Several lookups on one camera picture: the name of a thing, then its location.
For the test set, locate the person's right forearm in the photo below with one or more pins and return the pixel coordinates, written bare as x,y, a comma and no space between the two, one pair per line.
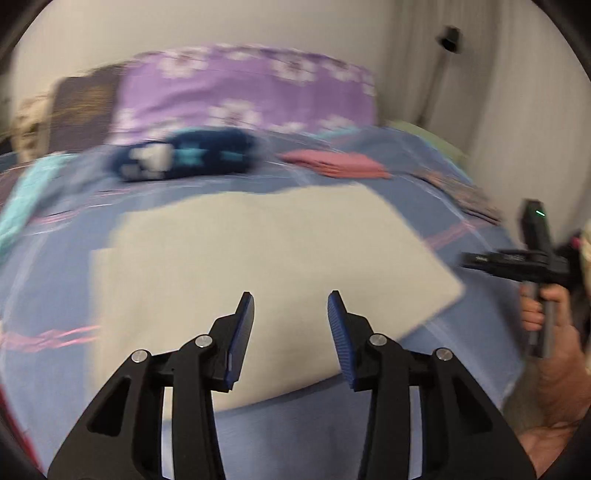
547,445

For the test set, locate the navy star print blanket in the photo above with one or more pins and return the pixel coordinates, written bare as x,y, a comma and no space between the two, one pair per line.
184,154

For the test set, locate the green pillow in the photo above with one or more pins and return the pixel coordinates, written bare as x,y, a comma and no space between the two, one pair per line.
425,138

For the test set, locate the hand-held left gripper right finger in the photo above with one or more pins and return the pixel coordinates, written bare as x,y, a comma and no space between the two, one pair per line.
341,337

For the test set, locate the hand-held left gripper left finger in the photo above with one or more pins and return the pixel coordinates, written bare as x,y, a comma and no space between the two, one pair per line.
238,337

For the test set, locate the black floor lamp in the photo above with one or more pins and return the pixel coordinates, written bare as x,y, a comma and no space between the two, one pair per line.
448,41

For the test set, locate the teal blanket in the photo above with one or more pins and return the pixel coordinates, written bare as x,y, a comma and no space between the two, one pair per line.
27,198

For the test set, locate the purple floral pillow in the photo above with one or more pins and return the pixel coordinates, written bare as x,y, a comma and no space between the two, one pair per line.
240,92

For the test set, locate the dark deer print cushion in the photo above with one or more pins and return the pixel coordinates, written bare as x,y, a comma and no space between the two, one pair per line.
87,110

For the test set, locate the blue plaid bedsheet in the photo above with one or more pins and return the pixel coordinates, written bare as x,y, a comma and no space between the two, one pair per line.
286,438

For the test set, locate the folded pink clothes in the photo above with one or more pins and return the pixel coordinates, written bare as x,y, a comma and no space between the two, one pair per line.
337,161

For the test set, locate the beige clothes pile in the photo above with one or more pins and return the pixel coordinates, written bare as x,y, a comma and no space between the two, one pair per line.
30,129

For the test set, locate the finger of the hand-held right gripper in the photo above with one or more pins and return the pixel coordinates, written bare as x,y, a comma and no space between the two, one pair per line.
480,262

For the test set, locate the white long sleeve shirt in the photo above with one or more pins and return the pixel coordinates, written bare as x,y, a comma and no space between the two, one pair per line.
258,277

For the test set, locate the white curtain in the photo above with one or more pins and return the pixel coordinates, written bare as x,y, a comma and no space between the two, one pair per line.
508,115

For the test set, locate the person's right hand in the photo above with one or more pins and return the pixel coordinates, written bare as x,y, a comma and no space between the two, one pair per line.
558,350

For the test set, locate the small floral garment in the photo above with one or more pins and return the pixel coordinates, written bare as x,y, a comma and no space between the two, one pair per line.
461,196

